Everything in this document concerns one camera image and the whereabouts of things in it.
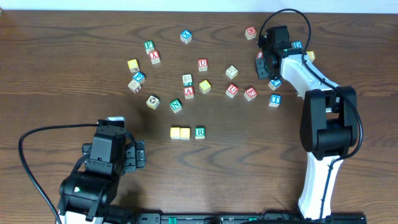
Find white red picture block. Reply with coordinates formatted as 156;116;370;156
127;80;142;93

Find red U block upper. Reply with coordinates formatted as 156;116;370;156
198;58;208;72

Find yellow 8 block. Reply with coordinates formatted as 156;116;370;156
307;51;315;62

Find blue T block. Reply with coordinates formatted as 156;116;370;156
269;94;282;108

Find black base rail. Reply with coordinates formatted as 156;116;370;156
135;210;367;224

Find white green picture block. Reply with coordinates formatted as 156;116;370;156
182;74;193;87

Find red I block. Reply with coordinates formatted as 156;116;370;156
256;51;263;59

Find red block top right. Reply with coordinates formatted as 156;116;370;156
245;27;257;40

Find green R block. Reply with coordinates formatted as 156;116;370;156
195;127;205;139

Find yellow C block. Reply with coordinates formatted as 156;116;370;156
170;127;180;139

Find yellow O block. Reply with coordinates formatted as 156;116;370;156
180;128;190;140

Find red A block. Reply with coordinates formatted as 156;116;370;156
183;86;195;100

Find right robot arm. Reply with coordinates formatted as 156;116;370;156
256;47;363;222

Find red Y block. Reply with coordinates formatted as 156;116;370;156
149;50;160;64

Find red U block lower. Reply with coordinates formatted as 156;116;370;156
226;83;239;98

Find yellow block centre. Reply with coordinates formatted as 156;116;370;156
199;80;211;94

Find green F block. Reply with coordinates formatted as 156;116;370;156
144;40;155;54

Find red u block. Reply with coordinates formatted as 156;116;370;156
198;58;208;72
226;83;239;98

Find blue X block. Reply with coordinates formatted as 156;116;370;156
180;30;192;44

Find cream picture block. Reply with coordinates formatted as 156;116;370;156
146;95;160;110

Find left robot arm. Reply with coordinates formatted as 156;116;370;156
57;120;146;223

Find white picture block centre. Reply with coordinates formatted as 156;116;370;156
226;65;239;80

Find red E block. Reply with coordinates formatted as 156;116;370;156
244;87;257;101

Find yellow block far left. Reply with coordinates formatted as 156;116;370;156
127;59;140;73

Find blue D block upper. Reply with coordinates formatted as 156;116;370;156
292;41;303;49

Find blue P block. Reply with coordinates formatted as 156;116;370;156
132;72;146;85

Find blue 2 block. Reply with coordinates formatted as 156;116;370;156
269;79;282;91

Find green N block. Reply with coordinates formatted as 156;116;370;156
170;99;182;113

